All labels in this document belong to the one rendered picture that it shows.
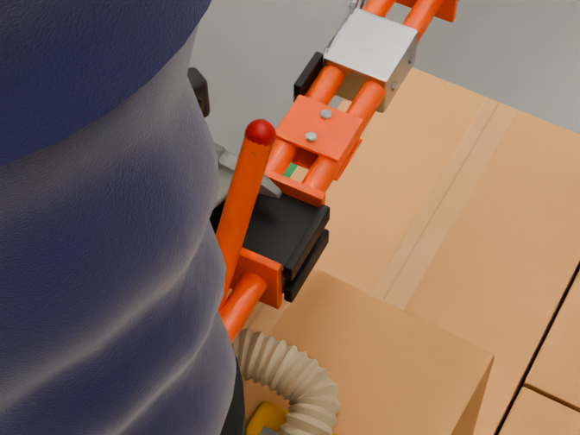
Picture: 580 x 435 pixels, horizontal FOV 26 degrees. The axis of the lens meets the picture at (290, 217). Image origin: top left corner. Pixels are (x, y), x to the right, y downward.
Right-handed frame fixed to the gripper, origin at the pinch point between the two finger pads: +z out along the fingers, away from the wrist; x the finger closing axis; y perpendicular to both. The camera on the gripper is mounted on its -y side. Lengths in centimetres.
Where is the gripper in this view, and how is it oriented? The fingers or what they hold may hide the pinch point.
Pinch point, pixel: (272, 210)
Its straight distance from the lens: 102.8
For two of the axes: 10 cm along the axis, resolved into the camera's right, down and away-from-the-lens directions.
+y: -4.6, 7.3, -5.0
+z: 8.9, 3.8, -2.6
